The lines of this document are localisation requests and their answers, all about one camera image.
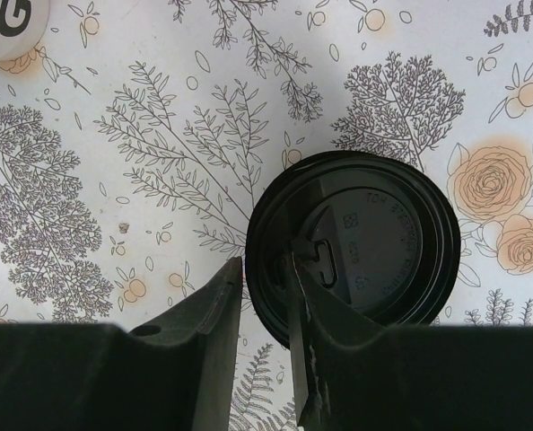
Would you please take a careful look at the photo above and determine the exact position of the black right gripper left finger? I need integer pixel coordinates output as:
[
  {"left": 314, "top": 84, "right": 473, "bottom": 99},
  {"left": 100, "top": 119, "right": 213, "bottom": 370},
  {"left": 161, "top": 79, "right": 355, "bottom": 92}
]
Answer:
[{"left": 0, "top": 258, "right": 242, "bottom": 430}]

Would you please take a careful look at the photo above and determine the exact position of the black coffee lid stack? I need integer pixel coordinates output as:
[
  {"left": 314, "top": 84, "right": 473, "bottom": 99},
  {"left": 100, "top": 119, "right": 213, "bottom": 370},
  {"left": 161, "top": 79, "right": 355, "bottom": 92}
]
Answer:
[{"left": 245, "top": 151, "right": 461, "bottom": 345}]

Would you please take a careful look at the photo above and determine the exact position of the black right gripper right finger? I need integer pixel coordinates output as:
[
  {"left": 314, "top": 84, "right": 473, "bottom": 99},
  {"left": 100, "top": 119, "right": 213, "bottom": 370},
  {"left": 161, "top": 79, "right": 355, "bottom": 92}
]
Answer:
[{"left": 288, "top": 243, "right": 533, "bottom": 430}]

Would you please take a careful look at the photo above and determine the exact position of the floral patterned table mat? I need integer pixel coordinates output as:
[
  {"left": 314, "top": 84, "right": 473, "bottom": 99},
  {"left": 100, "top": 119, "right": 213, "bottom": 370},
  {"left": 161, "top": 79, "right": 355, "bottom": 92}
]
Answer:
[{"left": 0, "top": 1, "right": 533, "bottom": 430}]

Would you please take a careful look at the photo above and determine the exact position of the white paper cup stack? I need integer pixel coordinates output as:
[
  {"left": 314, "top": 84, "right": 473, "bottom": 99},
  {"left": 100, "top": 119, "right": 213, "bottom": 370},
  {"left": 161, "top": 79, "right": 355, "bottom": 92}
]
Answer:
[{"left": 0, "top": 0, "right": 50, "bottom": 61}]

